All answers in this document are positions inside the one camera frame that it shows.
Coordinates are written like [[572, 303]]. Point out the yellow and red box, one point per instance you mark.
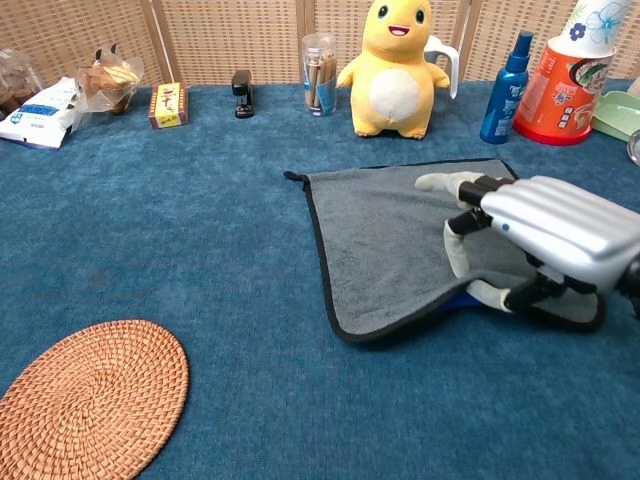
[[169, 105]]

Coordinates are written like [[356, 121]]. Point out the bread in clear bag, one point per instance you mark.
[[107, 80]]

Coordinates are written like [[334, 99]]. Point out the grey and blue cloth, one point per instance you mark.
[[380, 240]]

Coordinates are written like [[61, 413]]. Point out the paper cup with blue flowers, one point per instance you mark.
[[595, 25]]

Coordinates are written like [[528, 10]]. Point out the white and blue snack bag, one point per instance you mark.
[[37, 117]]

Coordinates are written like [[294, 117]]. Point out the red instant noodle cup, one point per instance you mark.
[[555, 95]]

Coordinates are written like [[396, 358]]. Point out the white plastic pitcher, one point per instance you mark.
[[452, 65]]

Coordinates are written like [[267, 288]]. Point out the round woven rattan mat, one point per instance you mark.
[[90, 400]]

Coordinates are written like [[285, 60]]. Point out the yellow plush toy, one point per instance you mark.
[[392, 90]]

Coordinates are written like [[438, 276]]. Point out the beige bowl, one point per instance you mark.
[[635, 86]]

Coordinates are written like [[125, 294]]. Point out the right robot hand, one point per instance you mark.
[[550, 220]]

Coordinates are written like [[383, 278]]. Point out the blue spray bottle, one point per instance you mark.
[[505, 100]]

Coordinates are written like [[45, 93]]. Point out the black stapler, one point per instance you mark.
[[242, 90]]

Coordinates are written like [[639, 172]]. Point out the metal spoon with round bowl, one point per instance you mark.
[[635, 147]]

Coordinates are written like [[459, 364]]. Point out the green plastic tray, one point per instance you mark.
[[617, 112]]

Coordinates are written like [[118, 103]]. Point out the clear box of pastries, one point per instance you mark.
[[15, 80]]

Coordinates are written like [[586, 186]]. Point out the rattan folding screen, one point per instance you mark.
[[225, 40]]

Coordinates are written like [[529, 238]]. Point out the blue table cloth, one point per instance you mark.
[[200, 250]]

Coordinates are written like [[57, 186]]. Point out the clear jar of biscuit sticks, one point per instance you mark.
[[319, 75]]

